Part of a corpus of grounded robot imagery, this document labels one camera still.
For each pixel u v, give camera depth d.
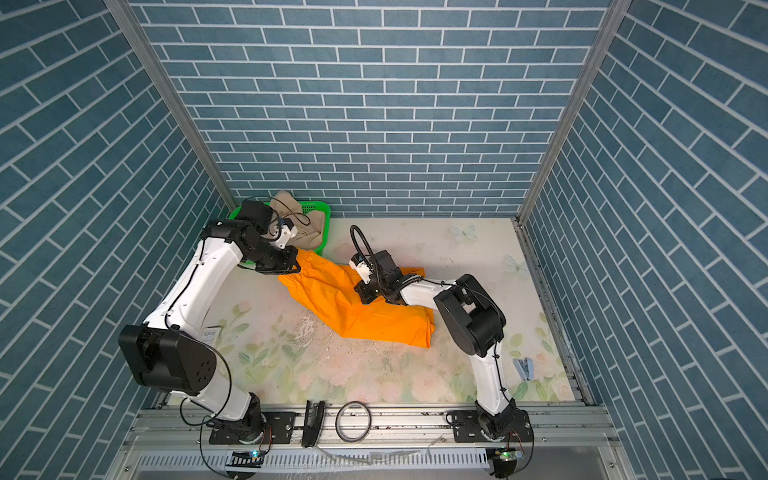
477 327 0.53
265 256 0.67
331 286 0.88
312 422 0.72
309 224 1.13
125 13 0.70
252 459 0.72
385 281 0.77
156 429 0.76
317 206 1.12
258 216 0.64
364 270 0.87
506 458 0.71
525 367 0.82
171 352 0.43
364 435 0.72
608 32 0.73
